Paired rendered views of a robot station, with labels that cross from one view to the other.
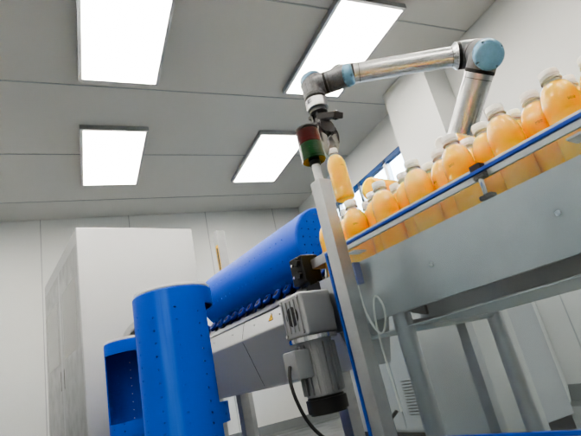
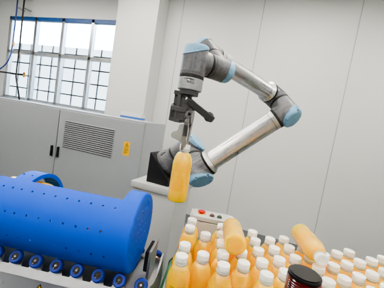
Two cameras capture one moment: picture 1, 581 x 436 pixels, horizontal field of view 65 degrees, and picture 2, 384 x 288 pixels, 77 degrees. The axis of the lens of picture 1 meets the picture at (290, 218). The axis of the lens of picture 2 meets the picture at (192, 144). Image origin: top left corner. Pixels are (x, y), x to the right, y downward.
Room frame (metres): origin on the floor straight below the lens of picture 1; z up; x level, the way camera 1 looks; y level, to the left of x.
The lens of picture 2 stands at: (0.98, 0.42, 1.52)
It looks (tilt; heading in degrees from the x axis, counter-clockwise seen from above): 5 degrees down; 313
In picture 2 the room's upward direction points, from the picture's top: 9 degrees clockwise
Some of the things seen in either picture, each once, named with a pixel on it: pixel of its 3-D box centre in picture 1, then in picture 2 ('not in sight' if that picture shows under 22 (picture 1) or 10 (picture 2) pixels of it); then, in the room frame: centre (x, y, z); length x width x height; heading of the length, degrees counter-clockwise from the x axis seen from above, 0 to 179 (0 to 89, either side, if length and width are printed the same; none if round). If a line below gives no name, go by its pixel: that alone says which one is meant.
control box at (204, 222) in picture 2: not in sight; (210, 224); (1.65, -0.50, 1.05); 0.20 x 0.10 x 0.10; 38
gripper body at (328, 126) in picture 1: (320, 124); (184, 107); (1.64, -0.20, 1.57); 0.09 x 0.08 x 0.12; 36
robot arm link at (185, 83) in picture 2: (316, 105); (190, 86); (1.64, -0.21, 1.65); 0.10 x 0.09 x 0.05; 126
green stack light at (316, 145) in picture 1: (312, 153); not in sight; (1.11, -0.10, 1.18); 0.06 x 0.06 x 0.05
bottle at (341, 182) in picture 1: (339, 176); (180, 174); (1.62, -0.22, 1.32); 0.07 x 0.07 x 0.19
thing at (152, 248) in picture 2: not in sight; (150, 260); (1.64, -0.14, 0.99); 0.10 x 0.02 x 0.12; 128
